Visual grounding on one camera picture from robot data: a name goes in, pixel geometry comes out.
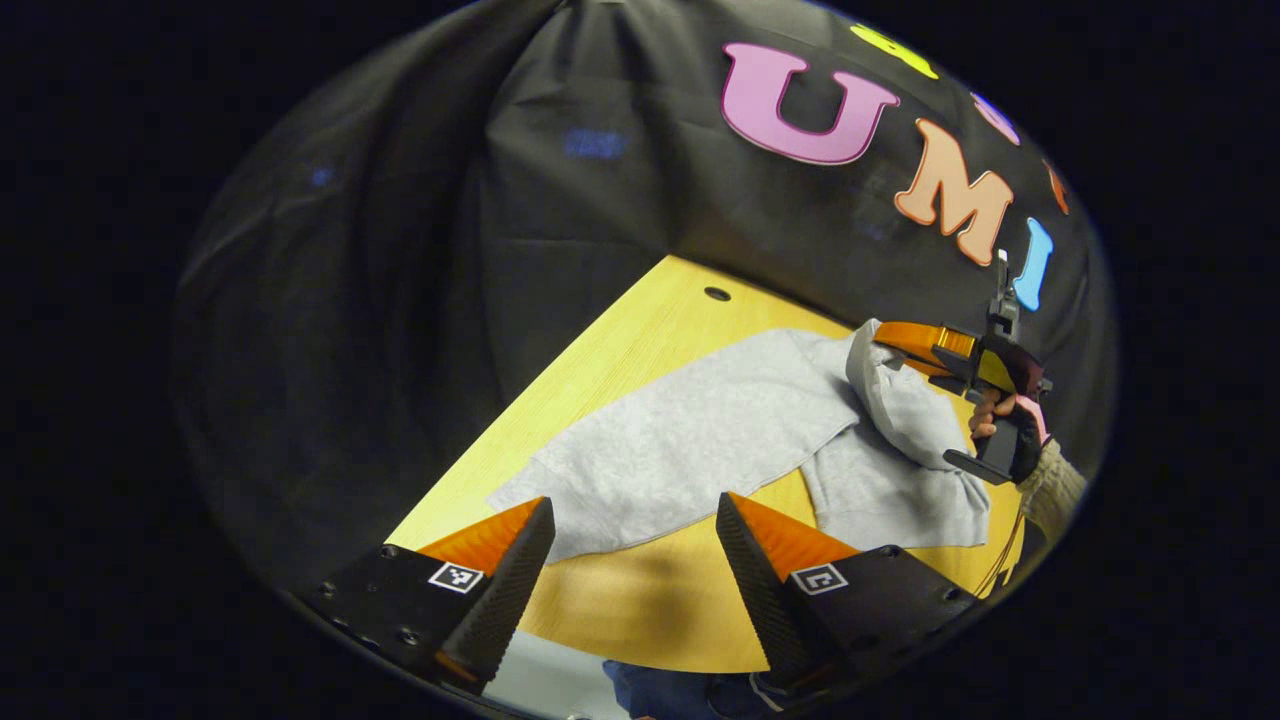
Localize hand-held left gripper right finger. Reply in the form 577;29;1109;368
715;492;986;696

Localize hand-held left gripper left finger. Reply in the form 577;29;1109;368
300;497;557;696

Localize grey zip-neck sweatshirt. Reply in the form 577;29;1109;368
487;318;993;563

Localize person's blue jeans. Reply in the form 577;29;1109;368
600;658;801;720

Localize black backdrop cloth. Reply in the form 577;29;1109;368
170;0;1116;601

